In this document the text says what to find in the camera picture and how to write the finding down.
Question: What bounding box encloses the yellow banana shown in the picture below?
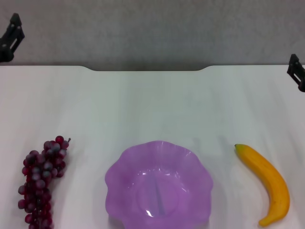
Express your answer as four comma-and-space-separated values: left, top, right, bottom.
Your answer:
234, 143, 291, 227

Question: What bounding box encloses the dark red grape bunch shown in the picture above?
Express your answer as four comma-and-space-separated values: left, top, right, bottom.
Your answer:
18, 135, 71, 229

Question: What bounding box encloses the purple wavy-edged plastic plate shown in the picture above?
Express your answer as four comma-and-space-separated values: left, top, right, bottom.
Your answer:
104, 140, 214, 229

